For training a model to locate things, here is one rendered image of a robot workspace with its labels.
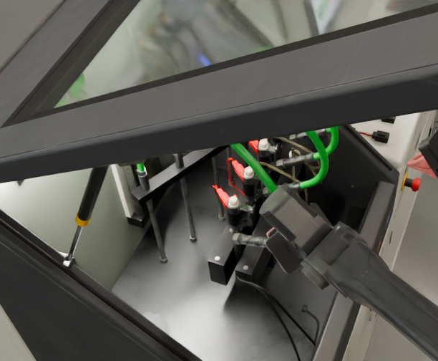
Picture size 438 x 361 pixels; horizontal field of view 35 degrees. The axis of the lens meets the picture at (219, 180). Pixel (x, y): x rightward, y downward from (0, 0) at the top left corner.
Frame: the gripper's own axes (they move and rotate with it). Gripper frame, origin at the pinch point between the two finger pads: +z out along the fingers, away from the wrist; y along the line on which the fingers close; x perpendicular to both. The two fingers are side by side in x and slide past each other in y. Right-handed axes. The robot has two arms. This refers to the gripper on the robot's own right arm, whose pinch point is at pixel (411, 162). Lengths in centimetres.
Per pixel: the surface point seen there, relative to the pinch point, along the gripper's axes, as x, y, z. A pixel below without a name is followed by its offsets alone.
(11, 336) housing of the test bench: 61, 16, 55
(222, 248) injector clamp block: 20.7, 0.8, 39.5
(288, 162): 2.8, 7.4, 26.9
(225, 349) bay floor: 34, -16, 43
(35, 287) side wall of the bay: 58, 25, 26
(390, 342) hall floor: -30, -86, 90
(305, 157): 1.8, 7.0, 22.5
